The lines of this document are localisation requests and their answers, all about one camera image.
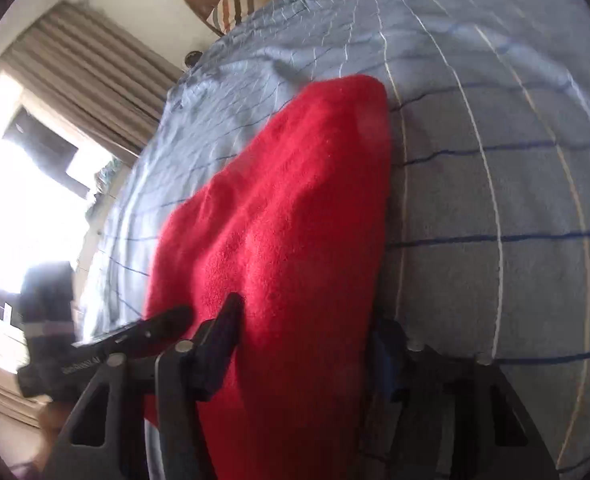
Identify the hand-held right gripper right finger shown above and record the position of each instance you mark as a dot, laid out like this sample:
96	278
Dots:
387	365

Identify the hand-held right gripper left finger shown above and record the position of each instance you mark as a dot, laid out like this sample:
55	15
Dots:
220	350

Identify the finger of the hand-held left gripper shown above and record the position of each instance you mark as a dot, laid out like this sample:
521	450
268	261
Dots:
150	327

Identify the red knitted sweater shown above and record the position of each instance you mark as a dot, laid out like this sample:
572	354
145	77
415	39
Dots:
285	235

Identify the pile of clothes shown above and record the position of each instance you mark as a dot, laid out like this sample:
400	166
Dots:
107	175

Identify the window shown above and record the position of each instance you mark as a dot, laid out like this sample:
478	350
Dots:
20	185

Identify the blue checked duvet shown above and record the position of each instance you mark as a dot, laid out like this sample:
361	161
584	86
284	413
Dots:
475	185

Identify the beige curtain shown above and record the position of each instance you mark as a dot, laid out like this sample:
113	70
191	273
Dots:
95	75

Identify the small round bedside device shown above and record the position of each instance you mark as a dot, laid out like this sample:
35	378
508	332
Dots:
192	57

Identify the striped cushion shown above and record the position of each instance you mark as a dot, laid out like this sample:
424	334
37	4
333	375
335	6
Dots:
240	5

